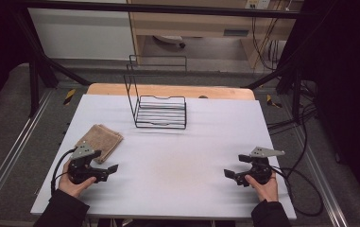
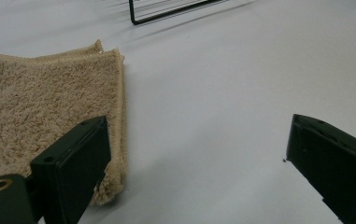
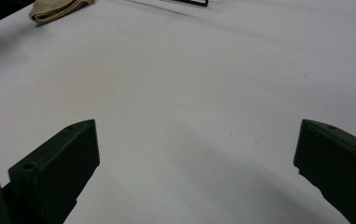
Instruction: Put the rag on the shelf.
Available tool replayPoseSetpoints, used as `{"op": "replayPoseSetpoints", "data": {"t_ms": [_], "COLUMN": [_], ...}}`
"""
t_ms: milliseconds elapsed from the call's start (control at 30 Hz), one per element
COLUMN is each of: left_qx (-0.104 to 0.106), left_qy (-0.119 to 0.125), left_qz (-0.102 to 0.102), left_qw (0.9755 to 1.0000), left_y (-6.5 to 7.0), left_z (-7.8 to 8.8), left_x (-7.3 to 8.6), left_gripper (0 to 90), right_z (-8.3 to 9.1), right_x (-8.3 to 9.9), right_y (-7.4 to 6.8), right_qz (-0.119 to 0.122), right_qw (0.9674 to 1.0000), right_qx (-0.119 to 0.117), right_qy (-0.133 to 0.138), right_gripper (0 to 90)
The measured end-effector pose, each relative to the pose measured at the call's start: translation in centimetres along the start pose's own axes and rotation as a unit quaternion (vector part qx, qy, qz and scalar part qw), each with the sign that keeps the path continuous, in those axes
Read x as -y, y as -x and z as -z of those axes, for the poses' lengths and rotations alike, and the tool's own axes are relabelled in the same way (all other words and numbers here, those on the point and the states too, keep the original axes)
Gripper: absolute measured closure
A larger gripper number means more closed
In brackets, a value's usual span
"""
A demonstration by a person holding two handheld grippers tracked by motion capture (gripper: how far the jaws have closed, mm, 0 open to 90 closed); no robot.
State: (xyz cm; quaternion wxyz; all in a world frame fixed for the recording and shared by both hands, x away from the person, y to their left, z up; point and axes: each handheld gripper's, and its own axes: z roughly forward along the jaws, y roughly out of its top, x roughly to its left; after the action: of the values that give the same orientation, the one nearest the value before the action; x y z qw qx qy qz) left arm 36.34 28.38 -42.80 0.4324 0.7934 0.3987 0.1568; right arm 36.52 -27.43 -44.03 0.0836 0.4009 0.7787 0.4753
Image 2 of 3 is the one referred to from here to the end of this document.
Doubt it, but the beige towel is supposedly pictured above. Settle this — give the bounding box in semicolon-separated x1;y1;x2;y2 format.
0;38;129;207

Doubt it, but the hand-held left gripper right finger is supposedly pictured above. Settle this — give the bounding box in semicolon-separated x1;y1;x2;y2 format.
285;113;356;224

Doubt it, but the black wire rack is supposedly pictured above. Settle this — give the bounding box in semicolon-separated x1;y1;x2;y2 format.
128;0;230;26

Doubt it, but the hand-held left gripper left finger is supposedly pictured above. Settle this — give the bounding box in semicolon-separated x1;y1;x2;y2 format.
30;115;112;224

